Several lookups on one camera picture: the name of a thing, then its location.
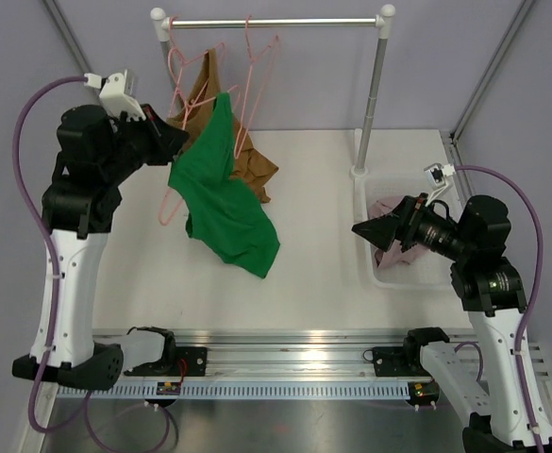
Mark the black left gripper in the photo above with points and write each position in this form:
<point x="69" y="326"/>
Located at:
<point x="166" y="141"/>

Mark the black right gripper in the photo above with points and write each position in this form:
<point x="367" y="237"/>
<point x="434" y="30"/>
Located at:
<point x="383" y="230"/>

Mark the mauve pink tank top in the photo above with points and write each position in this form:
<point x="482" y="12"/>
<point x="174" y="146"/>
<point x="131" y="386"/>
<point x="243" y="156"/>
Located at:
<point x="395" y="255"/>

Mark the pink wire hanger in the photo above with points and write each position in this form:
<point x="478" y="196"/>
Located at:
<point x="181" y="122"/>
<point x="177" y="63"/>
<point x="260" y="68"/>

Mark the green tank top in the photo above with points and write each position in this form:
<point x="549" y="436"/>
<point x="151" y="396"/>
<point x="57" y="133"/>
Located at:
<point x="224" y="213"/>

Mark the pink wire hanger front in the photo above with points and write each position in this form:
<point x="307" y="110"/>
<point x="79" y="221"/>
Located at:
<point x="260" y="68"/>

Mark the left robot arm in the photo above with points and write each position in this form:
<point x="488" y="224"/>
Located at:
<point x="98" y="152"/>

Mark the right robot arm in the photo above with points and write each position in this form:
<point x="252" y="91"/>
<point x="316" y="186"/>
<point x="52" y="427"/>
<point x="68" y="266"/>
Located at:
<point x="507" y="415"/>

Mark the white plastic basket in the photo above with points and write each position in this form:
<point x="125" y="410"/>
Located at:
<point x="430" y="271"/>

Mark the white clothes rack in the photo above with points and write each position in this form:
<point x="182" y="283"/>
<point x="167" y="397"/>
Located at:
<point x="383" y="22"/>

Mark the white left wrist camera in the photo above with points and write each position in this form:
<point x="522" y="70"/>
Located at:
<point x="116" y="94"/>

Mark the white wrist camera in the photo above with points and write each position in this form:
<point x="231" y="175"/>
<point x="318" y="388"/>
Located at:
<point x="116" y="94"/>
<point x="440" y="179"/>

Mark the pink wire hanger back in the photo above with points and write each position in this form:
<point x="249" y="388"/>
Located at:
<point x="177" y="63"/>

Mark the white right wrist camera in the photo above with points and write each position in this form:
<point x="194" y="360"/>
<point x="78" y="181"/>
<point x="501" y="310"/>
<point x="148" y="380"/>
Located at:
<point x="440" y="179"/>

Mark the white slotted cable duct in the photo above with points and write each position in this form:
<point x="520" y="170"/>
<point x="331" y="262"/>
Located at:
<point x="260" y="390"/>

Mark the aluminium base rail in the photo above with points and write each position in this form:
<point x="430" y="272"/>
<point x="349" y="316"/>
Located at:
<point x="289" y="355"/>

